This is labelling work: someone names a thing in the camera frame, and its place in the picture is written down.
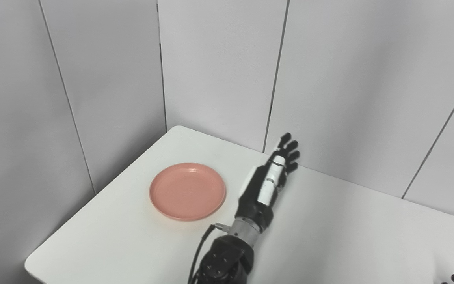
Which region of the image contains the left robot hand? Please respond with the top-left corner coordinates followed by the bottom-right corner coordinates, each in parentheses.
top-left (235, 133), bottom-right (301, 234)

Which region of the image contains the pink plate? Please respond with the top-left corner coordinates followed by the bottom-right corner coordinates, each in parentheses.
top-left (149, 163), bottom-right (227, 221)

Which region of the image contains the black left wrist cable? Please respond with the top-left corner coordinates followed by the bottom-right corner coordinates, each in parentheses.
top-left (188, 223), bottom-right (231, 284)

